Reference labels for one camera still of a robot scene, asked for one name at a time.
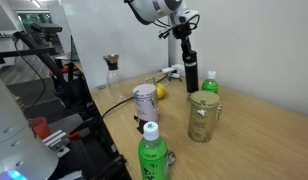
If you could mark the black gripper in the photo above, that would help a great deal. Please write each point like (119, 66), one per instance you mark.
(182, 32)

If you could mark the black bottle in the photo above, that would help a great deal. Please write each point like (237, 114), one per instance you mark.
(191, 73)

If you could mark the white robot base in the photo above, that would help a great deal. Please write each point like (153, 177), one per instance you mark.
(23, 156)

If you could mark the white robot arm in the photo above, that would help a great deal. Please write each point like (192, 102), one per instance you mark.
(150, 11)

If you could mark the far green tea bottle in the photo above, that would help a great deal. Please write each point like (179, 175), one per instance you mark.
(210, 84)

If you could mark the green tea bottle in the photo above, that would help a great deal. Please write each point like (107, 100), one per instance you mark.
(210, 84)
(152, 153)

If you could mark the near green tea bottle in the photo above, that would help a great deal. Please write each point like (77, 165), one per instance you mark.
(152, 153)

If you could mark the white power adapter box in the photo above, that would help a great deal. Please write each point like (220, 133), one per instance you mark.
(179, 68)

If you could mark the small white charger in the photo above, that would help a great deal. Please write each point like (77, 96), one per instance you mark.
(167, 70)

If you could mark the small yellow pumpkin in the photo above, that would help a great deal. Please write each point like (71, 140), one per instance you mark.
(160, 91)

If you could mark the pink lidded canister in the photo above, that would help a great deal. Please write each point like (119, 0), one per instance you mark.
(146, 103)

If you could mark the gold lidded canister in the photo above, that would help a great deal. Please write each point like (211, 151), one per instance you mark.
(204, 113)

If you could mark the glass carafe with black filter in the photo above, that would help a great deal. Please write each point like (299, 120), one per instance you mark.
(114, 77)

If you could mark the white panel board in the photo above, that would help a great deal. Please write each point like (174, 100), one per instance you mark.
(104, 27)

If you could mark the small silver metal disc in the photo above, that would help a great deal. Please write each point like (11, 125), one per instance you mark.
(171, 157)

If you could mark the red cup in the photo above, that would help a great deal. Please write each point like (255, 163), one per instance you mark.
(40, 127)

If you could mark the black camera on stand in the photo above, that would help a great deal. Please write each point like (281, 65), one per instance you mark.
(37, 28)

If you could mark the aluminium bracket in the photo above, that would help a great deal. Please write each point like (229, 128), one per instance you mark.
(58, 142)

